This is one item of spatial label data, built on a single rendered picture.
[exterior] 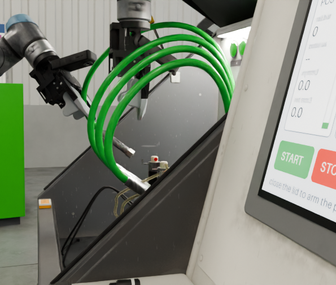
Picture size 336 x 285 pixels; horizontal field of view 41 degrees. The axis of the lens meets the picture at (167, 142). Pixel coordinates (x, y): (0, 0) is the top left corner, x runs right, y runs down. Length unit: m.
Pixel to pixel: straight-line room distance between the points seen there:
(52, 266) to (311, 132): 0.53
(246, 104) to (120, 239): 0.27
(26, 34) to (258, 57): 0.74
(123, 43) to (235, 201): 0.51
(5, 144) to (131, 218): 3.65
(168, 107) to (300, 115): 0.88
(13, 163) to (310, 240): 3.97
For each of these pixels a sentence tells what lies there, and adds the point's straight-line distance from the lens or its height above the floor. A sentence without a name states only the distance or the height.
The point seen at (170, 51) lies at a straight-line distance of 0.87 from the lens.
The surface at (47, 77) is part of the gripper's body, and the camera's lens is 1.21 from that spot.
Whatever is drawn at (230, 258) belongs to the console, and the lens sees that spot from 0.60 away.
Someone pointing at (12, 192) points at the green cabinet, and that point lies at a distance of 4.38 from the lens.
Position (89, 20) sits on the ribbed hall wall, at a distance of 7.69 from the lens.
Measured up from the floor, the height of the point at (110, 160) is 1.14.
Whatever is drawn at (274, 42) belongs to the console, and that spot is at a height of 1.32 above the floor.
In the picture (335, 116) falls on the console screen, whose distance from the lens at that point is 0.47.
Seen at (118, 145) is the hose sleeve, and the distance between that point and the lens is 1.12.
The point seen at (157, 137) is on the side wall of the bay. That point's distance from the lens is 1.36.
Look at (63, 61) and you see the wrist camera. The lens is 1.18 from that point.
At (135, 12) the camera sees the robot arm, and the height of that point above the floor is 1.42.
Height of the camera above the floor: 1.26
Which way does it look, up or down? 6 degrees down
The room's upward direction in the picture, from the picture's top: 1 degrees clockwise
